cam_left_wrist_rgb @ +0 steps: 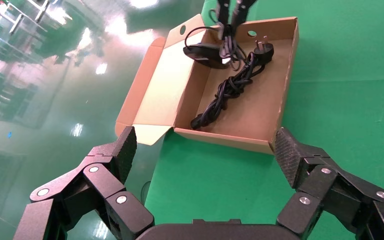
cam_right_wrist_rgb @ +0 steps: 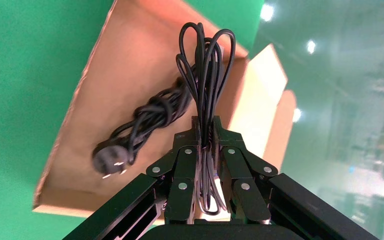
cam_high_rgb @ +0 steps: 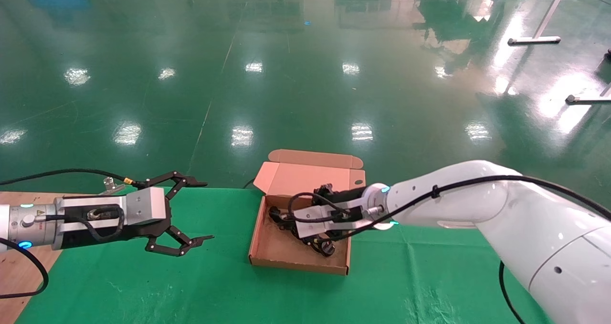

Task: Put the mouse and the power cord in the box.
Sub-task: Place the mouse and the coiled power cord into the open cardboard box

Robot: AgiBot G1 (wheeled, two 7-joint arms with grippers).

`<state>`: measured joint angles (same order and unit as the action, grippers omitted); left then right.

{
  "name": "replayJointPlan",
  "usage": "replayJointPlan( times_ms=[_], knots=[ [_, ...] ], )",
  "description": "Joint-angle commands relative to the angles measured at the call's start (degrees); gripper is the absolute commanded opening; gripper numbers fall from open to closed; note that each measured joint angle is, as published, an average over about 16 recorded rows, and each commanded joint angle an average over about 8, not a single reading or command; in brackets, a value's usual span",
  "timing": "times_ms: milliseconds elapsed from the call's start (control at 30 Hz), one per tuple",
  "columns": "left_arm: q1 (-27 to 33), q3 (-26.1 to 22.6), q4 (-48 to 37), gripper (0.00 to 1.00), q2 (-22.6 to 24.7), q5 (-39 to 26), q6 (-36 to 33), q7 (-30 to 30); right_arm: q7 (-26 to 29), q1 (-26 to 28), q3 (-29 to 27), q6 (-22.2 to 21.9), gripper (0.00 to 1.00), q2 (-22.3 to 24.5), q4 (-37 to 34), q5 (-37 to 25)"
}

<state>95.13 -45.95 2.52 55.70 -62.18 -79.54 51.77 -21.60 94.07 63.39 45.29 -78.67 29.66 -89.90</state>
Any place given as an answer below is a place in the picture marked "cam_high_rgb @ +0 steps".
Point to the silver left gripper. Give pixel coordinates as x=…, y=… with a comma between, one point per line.
x=148, y=207

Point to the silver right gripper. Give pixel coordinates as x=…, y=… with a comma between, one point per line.
x=324, y=216

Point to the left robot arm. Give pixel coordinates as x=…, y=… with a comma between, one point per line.
x=28, y=226

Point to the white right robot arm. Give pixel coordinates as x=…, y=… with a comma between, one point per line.
x=477, y=200

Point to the open brown cardboard box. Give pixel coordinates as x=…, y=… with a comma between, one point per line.
x=286, y=259

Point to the silver metal binder clip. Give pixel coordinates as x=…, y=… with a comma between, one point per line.
x=110, y=187

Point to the green table cloth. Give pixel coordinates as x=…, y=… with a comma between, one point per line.
x=191, y=286

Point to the metal stand with slanted pole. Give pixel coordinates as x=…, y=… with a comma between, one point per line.
x=533, y=40

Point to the grey metal stand foot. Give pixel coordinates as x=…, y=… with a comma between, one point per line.
x=584, y=99

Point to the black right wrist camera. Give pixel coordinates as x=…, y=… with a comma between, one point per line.
x=343, y=195

